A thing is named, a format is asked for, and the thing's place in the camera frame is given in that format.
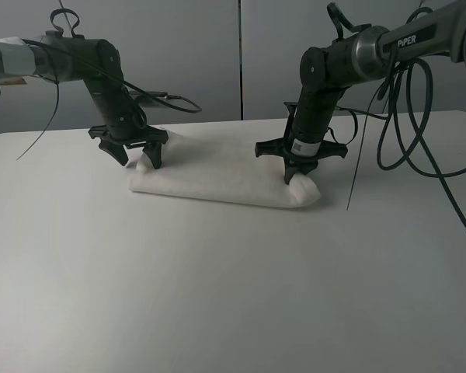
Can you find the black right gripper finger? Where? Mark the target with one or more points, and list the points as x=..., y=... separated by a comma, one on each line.
x=294, y=165

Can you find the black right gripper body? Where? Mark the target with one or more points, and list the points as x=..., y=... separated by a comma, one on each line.
x=303, y=148

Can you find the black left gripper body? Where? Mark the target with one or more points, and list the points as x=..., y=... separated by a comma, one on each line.
x=129, y=130

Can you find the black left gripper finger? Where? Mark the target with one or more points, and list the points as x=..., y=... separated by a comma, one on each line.
x=117, y=152
x=153, y=151

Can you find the white towel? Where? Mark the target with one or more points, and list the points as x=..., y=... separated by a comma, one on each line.
x=222, y=171

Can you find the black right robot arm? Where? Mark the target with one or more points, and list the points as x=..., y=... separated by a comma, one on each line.
x=359, y=54

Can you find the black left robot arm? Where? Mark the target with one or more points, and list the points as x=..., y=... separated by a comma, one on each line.
x=96, y=63

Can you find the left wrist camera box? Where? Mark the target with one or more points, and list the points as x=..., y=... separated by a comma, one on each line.
x=148, y=100

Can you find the thin black cable tie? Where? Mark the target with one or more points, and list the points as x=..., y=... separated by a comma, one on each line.
x=359, y=161

